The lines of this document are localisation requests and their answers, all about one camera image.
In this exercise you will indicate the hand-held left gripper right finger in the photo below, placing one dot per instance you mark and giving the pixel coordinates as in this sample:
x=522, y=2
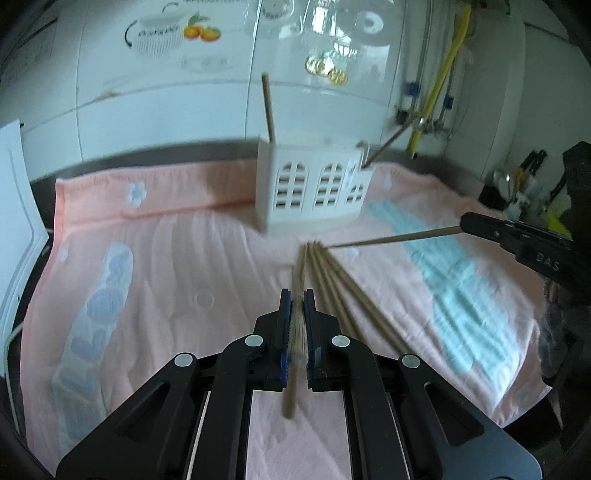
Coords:
x=308, y=332

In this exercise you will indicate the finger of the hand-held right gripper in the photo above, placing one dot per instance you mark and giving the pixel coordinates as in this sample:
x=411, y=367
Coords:
x=531, y=247

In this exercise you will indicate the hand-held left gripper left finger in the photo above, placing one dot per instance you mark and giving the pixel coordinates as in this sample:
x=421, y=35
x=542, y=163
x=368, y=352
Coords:
x=285, y=332

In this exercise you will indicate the white house-shaped chopstick holder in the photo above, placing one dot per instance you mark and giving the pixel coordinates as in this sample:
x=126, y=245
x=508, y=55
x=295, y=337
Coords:
x=314, y=189

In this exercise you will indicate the metal spoon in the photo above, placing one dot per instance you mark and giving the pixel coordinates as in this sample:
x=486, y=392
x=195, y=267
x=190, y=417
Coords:
x=501, y=179

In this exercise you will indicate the pink towel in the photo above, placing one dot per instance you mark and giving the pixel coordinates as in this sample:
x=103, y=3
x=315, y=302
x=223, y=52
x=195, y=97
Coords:
x=184, y=258

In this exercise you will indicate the metal pipe valve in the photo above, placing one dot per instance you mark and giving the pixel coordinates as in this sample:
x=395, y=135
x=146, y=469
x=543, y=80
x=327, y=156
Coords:
x=427, y=121

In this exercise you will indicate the yellow gas pipe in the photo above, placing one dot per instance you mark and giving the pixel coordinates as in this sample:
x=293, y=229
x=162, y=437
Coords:
x=443, y=74

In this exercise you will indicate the white cutting board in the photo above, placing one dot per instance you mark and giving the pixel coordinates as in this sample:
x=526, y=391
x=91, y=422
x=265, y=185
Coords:
x=18, y=207

